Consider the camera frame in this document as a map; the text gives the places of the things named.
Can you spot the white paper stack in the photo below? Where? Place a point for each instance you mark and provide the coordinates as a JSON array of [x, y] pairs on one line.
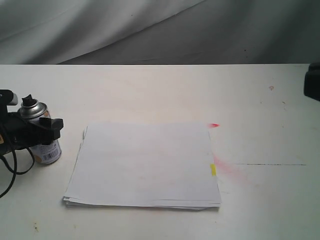
[[167, 165]]

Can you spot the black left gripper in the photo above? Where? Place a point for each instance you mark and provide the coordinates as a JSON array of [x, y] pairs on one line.
[[22, 133]]

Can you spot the white spray paint can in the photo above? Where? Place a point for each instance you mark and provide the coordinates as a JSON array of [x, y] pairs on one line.
[[47, 151]]

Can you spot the grey backdrop cloth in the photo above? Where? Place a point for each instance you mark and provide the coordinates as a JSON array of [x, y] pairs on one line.
[[159, 32]]

